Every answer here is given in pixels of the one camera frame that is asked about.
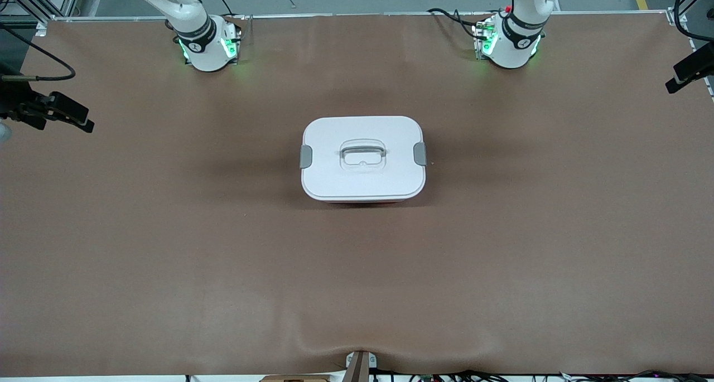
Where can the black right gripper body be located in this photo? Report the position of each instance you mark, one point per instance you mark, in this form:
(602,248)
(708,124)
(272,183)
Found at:
(12,101)

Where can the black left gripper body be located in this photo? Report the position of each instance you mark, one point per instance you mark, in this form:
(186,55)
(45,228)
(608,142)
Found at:
(693,68)

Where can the white box lid grey latches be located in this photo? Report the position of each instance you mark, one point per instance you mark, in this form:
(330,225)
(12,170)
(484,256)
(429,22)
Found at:
(362,175)

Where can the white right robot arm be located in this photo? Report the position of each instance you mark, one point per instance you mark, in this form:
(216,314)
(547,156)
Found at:
(192,14)

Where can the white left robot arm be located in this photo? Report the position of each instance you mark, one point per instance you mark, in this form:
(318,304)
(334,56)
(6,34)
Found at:
(519,36)

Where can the translucent plastic box body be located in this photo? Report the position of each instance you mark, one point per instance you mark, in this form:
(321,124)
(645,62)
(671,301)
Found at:
(362,201)

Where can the brown table mat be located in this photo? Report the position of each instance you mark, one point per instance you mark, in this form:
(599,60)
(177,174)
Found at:
(357,287)

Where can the metal table clamp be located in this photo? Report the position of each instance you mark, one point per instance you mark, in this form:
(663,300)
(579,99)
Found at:
(360,365)

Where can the aluminium frame post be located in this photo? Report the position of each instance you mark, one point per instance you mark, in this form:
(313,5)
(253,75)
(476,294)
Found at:
(33,0)
(671,15)

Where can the aluminium table edge rail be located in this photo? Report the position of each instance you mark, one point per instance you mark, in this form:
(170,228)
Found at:
(362,15)

